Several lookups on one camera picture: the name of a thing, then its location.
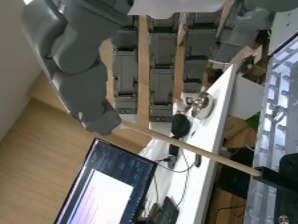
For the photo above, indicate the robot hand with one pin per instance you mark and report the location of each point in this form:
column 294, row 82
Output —
column 75, row 53

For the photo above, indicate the wooden chopstick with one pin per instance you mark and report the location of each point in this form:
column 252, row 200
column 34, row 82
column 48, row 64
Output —
column 195, row 150

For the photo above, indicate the wooden shelf rack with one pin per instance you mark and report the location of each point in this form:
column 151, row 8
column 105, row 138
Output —
column 143, row 66

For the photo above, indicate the black computer mouse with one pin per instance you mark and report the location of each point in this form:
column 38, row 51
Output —
column 181, row 125

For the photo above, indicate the round metal object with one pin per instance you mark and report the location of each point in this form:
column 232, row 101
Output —
column 203, row 105

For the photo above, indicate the white desk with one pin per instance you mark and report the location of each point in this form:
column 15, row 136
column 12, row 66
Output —
column 208, row 140

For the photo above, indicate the computer screen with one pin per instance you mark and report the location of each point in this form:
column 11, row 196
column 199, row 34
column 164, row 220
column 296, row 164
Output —
column 107, row 186

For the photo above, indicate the clear box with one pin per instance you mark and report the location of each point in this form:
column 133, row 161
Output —
column 280, row 110

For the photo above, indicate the black keyboard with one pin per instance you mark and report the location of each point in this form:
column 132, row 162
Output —
column 168, row 210

